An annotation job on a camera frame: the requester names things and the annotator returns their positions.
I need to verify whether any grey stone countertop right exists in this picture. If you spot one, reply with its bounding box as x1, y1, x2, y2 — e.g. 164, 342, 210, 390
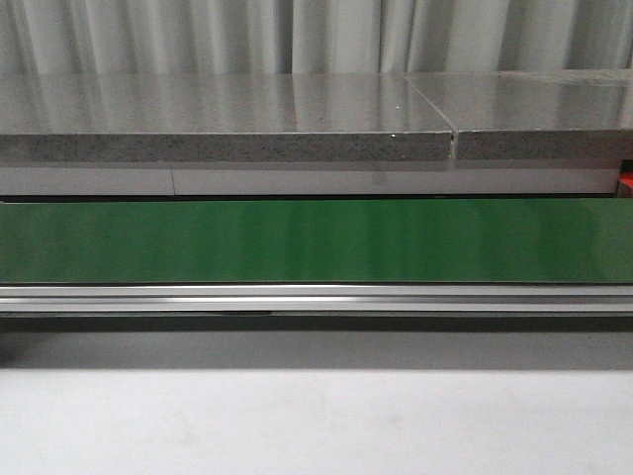
407, 69, 632, 168

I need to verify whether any aluminium conveyor frame rail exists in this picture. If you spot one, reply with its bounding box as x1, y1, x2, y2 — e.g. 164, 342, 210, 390
1, 284, 632, 316

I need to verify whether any grey curtain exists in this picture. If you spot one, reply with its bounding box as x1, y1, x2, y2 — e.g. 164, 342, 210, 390
1, 1, 632, 74

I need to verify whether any green conveyor belt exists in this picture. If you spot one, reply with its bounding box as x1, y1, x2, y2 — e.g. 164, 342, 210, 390
1, 198, 632, 284

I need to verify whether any red plastic bin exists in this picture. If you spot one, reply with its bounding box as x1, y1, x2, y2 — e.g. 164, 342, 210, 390
617, 171, 633, 198

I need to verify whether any grey stone countertop left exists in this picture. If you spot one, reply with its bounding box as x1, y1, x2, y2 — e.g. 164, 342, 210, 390
1, 74, 452, 164

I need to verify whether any grey stone countertop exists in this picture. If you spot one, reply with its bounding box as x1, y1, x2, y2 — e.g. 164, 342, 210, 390
1, 74, 452, 164
407, 69, 632, 168

